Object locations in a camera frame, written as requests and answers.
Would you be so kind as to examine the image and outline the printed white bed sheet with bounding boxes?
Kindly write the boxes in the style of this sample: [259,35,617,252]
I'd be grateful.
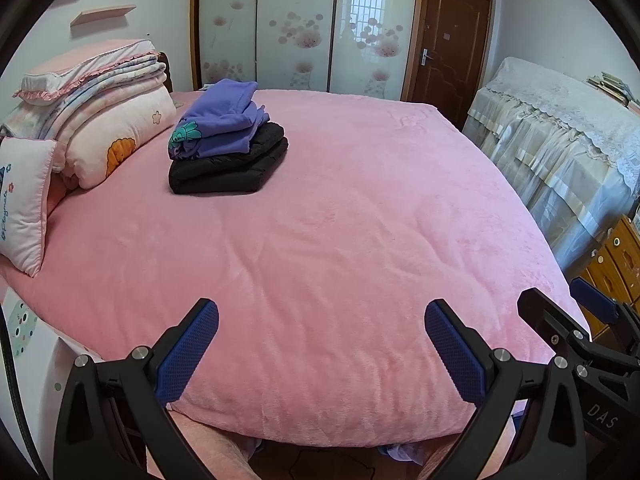
[2,295,71,411]

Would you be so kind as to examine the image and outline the lace covered furniture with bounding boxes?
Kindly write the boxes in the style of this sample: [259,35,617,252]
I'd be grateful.
[462,56,640,276]

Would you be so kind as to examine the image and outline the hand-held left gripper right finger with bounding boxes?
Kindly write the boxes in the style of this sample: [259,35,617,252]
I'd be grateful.
[423,298,587,480]

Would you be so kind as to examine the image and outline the floral sliding door wardrobe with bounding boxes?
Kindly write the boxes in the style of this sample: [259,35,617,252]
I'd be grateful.
[190,0,426,103]

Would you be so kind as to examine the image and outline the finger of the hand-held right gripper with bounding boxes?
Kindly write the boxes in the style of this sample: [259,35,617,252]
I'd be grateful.
[516,287,597,357]
[570,277,627,327]

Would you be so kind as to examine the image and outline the pink blanket on bed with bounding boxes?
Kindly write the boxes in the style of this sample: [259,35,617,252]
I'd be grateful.
[0,89,591,480]

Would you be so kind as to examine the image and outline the folded pastel quilts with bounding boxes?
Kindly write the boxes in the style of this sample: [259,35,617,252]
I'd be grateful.
[0,52,178,191]

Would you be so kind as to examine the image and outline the stack of books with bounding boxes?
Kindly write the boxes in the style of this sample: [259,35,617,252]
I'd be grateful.
[586,72,640,111]

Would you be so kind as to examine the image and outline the purple zip hoodie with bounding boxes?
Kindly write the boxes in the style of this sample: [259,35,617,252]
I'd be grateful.
[169,78,271,161]

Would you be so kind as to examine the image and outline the lilac cloth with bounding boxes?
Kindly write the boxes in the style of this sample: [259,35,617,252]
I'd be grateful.
[380,442,426,464]

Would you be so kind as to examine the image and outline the wooden drawer cabinet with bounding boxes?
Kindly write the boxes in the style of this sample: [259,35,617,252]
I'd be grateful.
[580,215,640,341]

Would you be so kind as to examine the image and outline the white printed cushion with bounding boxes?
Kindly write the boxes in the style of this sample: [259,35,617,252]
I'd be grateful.
[0,136,60,278]

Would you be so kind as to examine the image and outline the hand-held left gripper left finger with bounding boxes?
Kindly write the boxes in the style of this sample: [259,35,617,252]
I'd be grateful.
[52,297,221,480]

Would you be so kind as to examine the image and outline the dark wooden headboard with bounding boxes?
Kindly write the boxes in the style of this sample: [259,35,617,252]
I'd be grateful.
[157,51,175,93]

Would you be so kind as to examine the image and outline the pink ruffled pillow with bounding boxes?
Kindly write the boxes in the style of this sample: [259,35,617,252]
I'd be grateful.
[12,37,158,107]

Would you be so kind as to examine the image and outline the brown wooden door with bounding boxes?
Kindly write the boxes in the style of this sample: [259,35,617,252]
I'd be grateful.
[402,0,493,133]

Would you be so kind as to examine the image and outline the pink wall shelf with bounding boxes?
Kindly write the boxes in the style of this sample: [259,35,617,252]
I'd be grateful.
[70,5,137,27]

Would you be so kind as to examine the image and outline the black puffer jacket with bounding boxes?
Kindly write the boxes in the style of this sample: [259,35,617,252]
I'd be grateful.
[168,122,290,195]

